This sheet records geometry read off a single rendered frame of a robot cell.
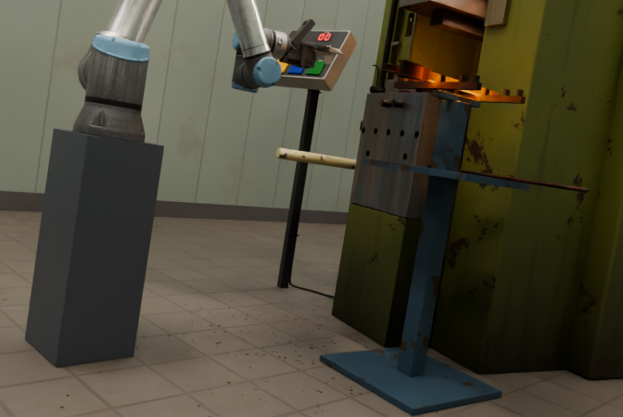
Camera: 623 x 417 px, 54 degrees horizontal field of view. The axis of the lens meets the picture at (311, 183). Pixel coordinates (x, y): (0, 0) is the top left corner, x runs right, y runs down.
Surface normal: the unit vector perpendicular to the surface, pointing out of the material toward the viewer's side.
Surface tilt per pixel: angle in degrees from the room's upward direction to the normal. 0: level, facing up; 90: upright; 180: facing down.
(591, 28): 90
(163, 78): 90
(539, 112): 90
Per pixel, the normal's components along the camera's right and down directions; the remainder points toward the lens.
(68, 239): -0.70, -0.07
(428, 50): 0.47, 0.12
